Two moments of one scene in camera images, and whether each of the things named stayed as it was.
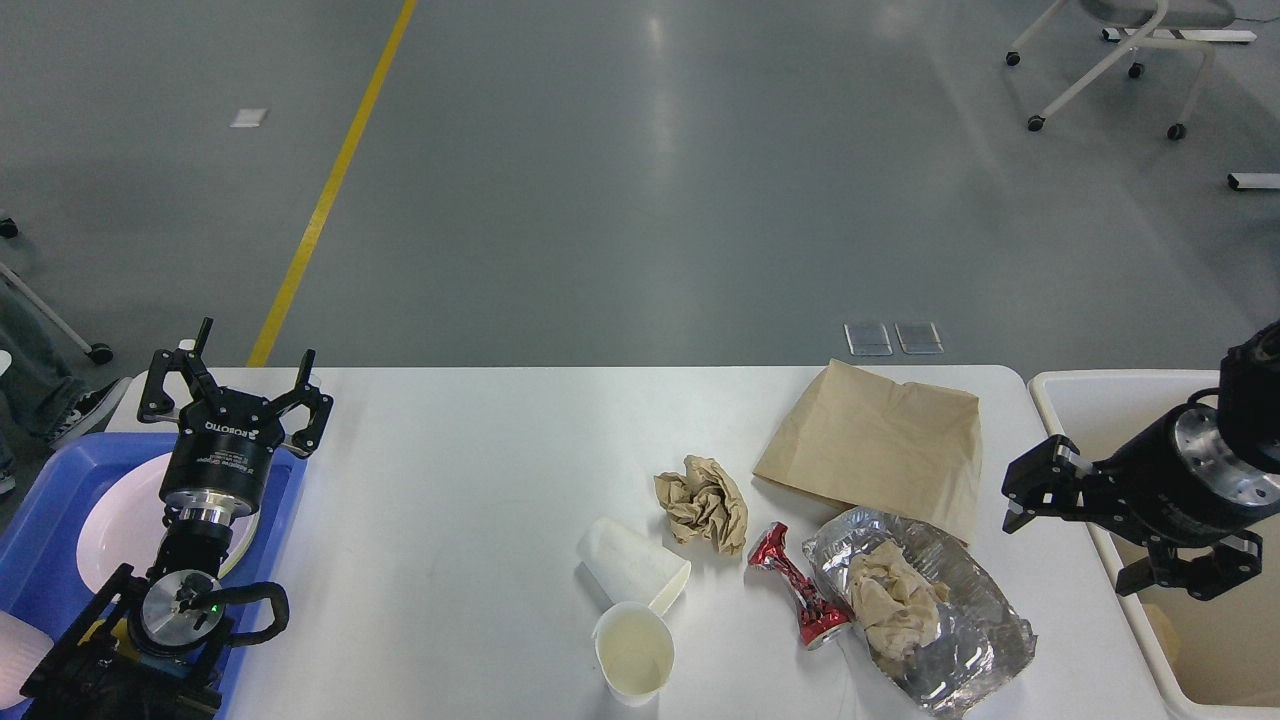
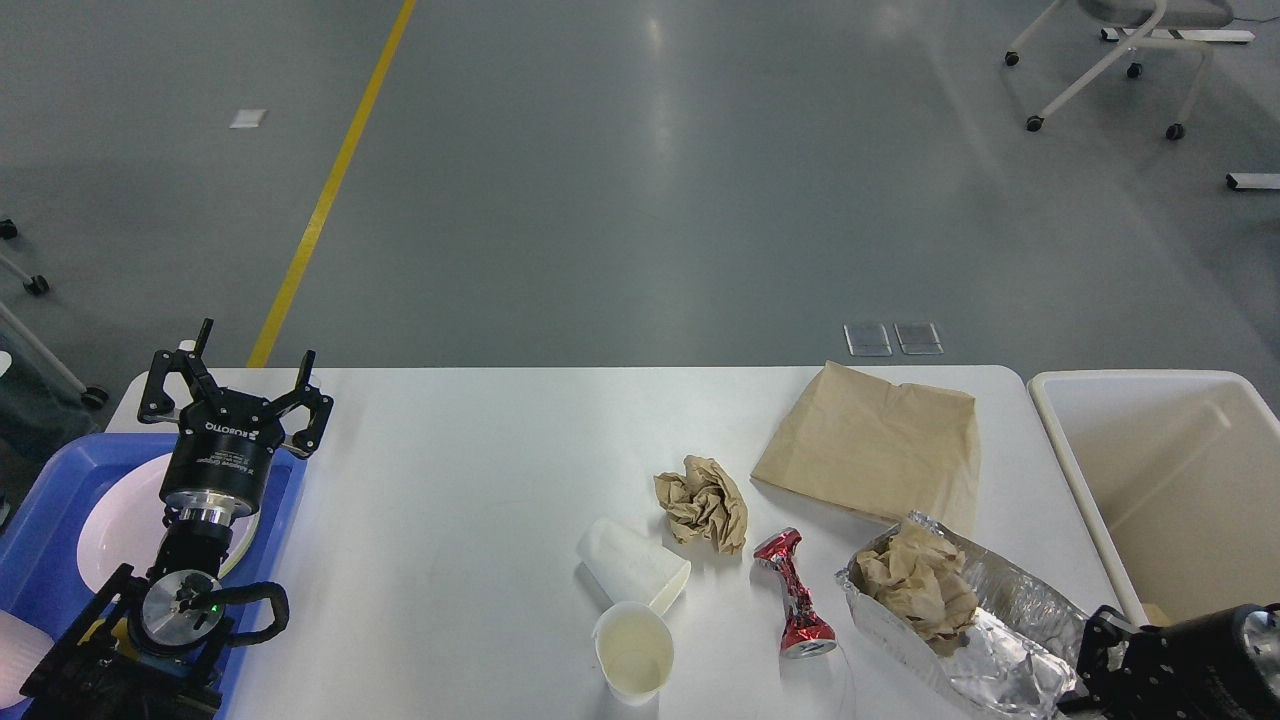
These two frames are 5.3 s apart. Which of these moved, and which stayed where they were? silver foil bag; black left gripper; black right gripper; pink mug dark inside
Moved: silver foil bag; black right gripper
Stayed: black left gripper; pink mug dark inside
